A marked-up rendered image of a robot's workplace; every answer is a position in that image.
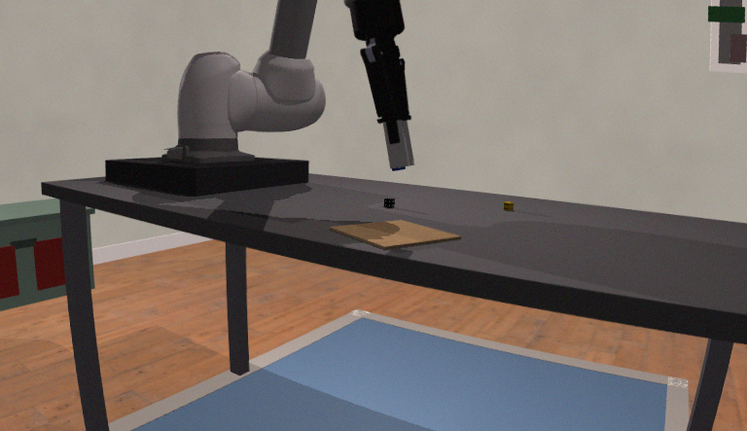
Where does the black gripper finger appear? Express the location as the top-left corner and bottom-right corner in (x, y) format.
(394, 46), (414, 165)
(360, 38), (409, 169)

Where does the tan flat mat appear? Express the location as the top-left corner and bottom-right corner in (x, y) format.
(329, 220), (461, 250)

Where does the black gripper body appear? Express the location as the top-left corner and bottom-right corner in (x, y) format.
(349, 0), (405, 67)

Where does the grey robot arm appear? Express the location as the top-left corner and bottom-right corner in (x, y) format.
(161, 0), (326, 163)

